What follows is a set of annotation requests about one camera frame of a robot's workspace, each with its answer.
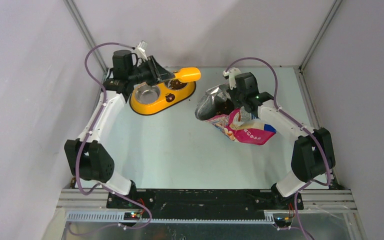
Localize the grey slotted cable duct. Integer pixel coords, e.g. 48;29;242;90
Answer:
65;211;276;225

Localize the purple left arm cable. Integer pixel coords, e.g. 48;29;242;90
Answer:
66;42;153;237

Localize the yellow plastic food scoop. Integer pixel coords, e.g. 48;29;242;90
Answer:
169;67;202;83

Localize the brown pet food kibble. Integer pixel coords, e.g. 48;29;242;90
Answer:
164;79;187;90

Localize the colourful cat food bag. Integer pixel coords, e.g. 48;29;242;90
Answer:
195;83;277;146

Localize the aluminium corner post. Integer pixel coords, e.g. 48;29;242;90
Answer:
299;0;344;72
63;0;109;72

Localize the aluminium right corner post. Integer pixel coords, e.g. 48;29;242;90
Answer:
299;0;344;72

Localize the aluminium front frame rail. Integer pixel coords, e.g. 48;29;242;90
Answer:
57;189;364;240

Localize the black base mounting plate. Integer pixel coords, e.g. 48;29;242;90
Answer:
106;189;304;221

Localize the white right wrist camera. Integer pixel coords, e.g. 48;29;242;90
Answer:
222;67;242;90

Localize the yellow double pet bowl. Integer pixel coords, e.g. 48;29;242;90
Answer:
129;81;197;116

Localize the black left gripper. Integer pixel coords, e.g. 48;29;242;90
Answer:
128;56;175;87

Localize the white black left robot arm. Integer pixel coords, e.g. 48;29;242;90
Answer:
64;49;175;208

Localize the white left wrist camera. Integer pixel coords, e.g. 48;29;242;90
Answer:
133;40;148;61

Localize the aluminium left corner post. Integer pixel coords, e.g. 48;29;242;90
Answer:
63;0;109;72

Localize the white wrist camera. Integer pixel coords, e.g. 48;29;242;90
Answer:
222;67;242;90
133;40;148;61

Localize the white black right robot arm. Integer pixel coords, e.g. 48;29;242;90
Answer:
223;68;336;209

